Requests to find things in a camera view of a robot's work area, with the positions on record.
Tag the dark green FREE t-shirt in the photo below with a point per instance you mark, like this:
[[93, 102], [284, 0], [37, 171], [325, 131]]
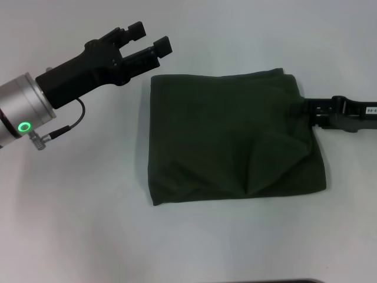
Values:
[[229, 132]]

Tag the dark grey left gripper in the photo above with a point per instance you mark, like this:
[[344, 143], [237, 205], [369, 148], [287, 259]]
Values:
[[82, 73]]

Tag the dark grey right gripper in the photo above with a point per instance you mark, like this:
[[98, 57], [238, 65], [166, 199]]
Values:
[[356, 113]]

